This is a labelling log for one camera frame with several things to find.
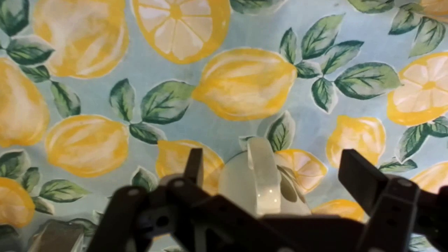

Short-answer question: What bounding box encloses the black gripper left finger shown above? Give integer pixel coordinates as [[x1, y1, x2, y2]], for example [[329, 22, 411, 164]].
[[88, 147, 263, 252]]

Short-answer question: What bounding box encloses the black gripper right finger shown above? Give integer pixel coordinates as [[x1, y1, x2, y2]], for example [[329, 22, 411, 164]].
[[337, 148, 448, 252]]

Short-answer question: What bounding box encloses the white and orange mug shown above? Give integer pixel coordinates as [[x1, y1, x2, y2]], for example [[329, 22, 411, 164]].
[[217, 136, 313, 220]]

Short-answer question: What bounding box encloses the small dark packet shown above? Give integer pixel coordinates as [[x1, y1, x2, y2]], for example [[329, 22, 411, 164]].
[[26, 217, 96, 252]]

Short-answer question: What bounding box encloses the lemon print tablecloth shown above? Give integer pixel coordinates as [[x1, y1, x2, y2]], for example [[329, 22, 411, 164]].
[[0, 0, 448, 252]]

